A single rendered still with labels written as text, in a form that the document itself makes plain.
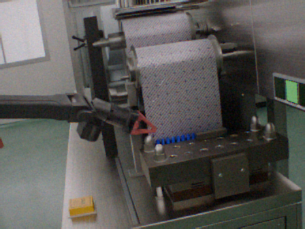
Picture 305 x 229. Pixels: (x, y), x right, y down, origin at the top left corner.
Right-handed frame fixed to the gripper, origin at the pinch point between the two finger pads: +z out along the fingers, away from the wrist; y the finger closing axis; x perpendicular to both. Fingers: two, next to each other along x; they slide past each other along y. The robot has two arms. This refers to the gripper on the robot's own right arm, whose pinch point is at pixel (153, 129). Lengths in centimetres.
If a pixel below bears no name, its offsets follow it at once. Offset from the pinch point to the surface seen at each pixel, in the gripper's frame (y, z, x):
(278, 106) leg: -13, 44, 22
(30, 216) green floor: -181, -21, -135
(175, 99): 0.3, 2.7, 10.6
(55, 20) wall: -555, -84, 26
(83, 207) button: 13.4, -13.5, -25.2
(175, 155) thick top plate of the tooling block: 14.6, 4.4, -2.2
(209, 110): 0.2, 14.1, 11.4
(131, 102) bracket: -6.9, -8.1, 4.3
